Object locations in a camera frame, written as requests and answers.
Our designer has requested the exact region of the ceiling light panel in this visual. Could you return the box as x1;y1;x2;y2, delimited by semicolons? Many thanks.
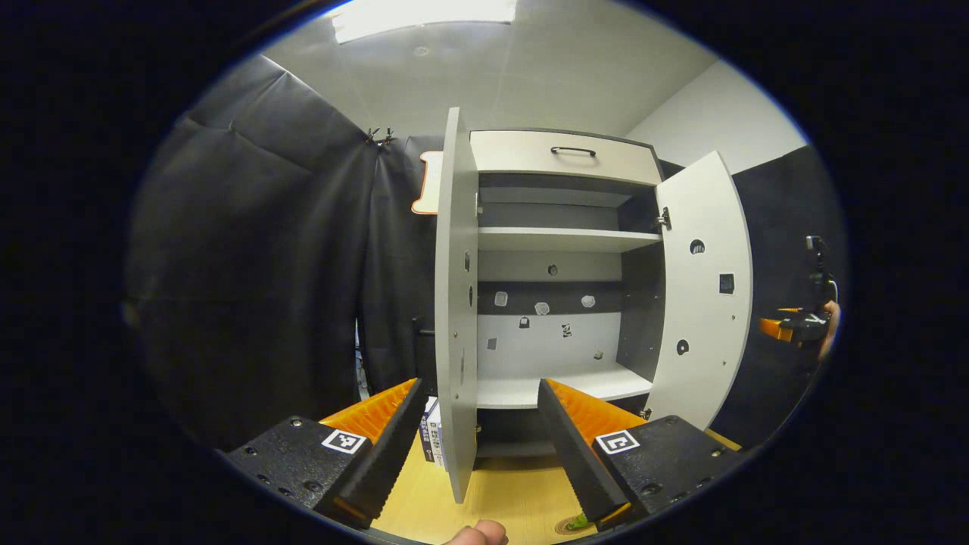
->
331;0;519;44

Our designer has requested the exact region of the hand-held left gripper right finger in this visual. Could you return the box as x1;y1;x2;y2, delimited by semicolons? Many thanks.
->
537;378;746;531

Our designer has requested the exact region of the white and grey cabinet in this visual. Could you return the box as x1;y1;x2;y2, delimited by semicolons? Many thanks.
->
469;129;671;459

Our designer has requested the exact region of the white cabinet door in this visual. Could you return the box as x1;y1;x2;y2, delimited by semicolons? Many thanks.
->
434;106;480;504
645;150;754;431

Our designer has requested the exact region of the white cabinet drawer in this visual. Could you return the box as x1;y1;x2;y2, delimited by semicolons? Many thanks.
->
469;130;665;187

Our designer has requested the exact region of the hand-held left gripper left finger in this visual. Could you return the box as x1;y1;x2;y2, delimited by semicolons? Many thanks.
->
214;377;428;529

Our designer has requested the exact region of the white cabinet shelf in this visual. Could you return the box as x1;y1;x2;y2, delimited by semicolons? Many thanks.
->
477;227;663;253

